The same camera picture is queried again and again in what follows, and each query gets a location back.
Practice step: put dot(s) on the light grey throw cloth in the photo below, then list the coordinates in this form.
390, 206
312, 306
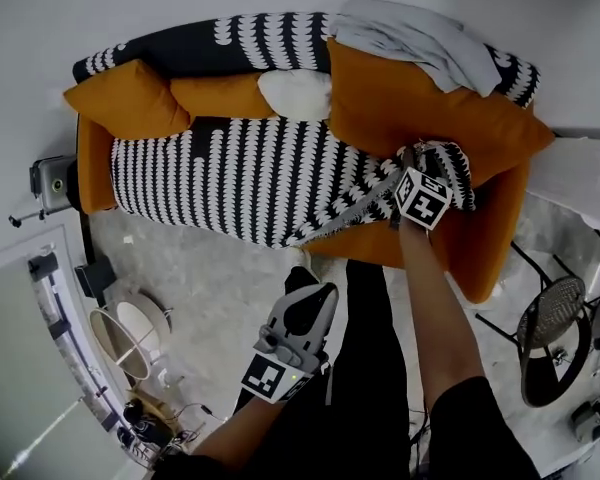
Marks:
410, 33

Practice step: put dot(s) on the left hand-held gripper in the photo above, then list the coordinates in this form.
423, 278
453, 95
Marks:
300, 328

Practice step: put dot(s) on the person's left forearm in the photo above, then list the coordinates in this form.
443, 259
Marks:
240, 430

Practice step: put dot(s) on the black metal sofa frame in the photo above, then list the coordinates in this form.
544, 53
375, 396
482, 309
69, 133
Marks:
86, 238

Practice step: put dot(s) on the orange sofa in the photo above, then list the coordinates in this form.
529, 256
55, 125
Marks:
480, 248

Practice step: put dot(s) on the grey device on floor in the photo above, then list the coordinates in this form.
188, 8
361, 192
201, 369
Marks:
590, 420

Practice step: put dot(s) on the large orange cushion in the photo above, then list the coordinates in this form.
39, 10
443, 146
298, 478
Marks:
405, 103

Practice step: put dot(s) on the small orange cushion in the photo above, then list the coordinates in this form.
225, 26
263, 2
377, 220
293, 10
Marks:
220, 95
125, 100

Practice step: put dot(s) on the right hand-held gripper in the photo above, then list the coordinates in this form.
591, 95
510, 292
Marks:
422, 200

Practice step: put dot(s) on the glass door with frame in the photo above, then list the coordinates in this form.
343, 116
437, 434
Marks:
25, 348

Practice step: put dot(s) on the white pillow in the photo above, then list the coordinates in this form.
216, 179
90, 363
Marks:
295, 93

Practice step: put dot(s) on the small black box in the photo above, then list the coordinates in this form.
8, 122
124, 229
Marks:
95, 275

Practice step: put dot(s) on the grey camera on stand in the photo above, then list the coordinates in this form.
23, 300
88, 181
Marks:
52, 183

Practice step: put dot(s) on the person's right forearm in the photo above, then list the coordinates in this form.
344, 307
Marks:
435, 298

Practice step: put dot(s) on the person's black trousers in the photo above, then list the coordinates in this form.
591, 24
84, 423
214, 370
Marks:
367, 368

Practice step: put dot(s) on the person's black shirt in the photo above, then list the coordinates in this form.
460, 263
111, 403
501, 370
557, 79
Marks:
475, 433

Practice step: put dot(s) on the black white patterned blanket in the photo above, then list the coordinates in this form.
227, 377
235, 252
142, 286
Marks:
230, 178

